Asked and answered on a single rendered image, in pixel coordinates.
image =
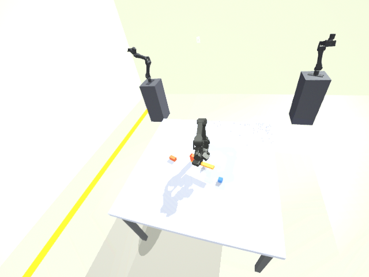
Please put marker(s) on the small orange block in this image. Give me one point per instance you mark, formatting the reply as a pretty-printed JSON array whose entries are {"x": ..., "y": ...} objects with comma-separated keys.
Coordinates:
[{"x": 172, "y": 158}]

